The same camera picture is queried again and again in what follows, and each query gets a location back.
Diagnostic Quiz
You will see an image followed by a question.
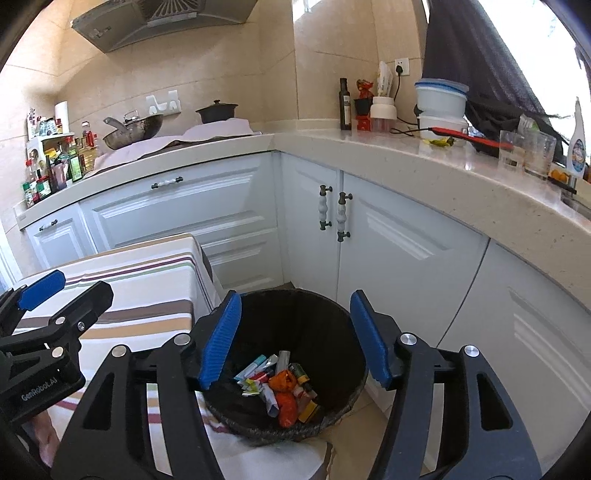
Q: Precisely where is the dark hanging cloth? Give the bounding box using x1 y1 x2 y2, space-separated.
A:
422 0 566 162

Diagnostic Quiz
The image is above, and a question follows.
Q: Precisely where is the orange wrapper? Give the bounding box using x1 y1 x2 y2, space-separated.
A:
268 369 298 393

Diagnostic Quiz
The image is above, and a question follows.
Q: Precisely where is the white bowl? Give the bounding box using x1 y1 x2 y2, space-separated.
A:
418 114 469 147

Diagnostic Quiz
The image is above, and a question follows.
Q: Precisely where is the red black grinder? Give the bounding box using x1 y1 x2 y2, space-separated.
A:
353 79 375 132

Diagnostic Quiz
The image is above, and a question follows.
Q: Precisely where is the white kitchen cabinet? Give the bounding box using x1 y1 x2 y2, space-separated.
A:
18 150 591 472

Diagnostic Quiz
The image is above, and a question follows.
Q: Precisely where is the white spice rack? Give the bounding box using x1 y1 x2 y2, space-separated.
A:
25 131 77 155

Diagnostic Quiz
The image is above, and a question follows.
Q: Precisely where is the group of condiment bottles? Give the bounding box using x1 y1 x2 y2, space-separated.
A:
21 108 102 208

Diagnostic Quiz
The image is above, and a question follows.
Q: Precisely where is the metal wok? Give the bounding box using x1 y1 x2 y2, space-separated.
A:
102 110 165 151

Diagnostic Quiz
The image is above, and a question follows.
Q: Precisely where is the orange plastic bag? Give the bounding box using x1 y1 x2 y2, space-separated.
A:
277 391 300 428

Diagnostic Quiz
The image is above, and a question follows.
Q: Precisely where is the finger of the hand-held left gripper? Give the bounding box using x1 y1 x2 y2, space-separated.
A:
0 270 66 335
0 281 114 358

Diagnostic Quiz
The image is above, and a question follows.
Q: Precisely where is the person's left hand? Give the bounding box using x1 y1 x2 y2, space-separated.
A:
21 410 61 467

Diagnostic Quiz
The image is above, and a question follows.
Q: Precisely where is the white paper packet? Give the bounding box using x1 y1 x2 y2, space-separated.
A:
376 61 394 99

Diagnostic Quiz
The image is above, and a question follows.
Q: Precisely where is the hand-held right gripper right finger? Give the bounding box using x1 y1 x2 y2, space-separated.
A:
349 289 542 480

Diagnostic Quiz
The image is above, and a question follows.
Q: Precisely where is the white wall holder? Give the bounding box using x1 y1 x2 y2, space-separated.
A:
145 90 182 116

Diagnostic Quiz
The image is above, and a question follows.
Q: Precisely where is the black trash bin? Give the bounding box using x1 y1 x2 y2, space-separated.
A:
191 288 370 446

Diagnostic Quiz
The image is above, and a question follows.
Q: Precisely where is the white cabinet door handle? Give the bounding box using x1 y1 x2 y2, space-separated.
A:
318 185 334 230
336 192 354 243

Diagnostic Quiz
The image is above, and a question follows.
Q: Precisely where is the white container blue lid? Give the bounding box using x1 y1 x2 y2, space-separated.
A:
414 79 469 118

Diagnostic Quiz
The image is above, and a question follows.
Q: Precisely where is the red spatula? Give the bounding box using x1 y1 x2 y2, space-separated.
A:
431 127 514 151

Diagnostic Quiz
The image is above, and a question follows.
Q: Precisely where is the pale stove cover cloth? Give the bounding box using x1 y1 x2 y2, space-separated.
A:
92 117 264 176

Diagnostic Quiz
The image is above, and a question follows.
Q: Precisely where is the teal sachet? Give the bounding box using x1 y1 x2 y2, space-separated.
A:
235 354 267 381

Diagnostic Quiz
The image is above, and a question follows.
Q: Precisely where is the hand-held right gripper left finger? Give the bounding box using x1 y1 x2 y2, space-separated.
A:
51 290 243 480

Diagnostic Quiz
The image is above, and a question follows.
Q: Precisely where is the white jar pink base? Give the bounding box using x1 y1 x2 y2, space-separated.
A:
369 96 397 134

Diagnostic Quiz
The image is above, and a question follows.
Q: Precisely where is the white tube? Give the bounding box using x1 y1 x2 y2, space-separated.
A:
259 385 280 416

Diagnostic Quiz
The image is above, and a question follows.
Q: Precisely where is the striped tablecloth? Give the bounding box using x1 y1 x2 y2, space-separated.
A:
0 233 335 480

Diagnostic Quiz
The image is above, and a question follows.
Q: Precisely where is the dark olive oil bottle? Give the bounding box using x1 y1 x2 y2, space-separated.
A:
338 78 352 131

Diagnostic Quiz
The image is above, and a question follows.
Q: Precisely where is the white spray bottle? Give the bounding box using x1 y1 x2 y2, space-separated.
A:
567 97 588 181

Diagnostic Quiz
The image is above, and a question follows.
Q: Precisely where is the clear drinking glass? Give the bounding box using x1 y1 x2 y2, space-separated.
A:
499 130 527 169
523 129 557 181

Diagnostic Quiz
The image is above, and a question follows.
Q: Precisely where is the black lidded pot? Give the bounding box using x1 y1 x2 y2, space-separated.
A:
195 99 239 124

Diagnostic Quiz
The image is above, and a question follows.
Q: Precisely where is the steel range hood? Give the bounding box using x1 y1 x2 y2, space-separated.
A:
70 0 259 54

